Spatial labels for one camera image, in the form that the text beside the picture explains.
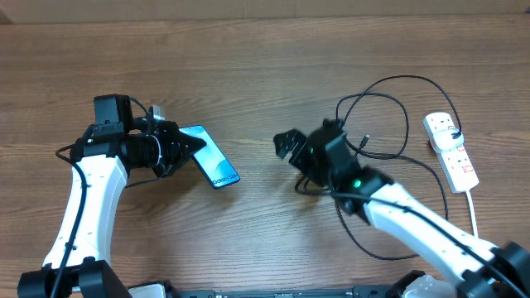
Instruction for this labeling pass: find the Galaxy smartphone blue screen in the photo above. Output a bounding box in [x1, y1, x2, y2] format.
[180, 125, 240, 189]

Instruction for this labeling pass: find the black USB charging cable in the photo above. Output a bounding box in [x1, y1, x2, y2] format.
[335, 74, 464, 262]

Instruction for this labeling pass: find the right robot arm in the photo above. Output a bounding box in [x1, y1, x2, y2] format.
[273, 120, 529, 297]

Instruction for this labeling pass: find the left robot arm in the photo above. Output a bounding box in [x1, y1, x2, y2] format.
[17, 94, 206, 298]

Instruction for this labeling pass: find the white charger adapter plug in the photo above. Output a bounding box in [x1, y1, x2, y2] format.
[430, 127, 465, 153]

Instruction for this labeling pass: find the white power strip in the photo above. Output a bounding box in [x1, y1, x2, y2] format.
[422, 112, 479, 193]

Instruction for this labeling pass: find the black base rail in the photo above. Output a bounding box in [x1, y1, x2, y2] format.
[128, 281, 397, 298]

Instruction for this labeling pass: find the white power strip cord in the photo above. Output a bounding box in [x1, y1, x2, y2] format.
[465, 190, 479, 239]

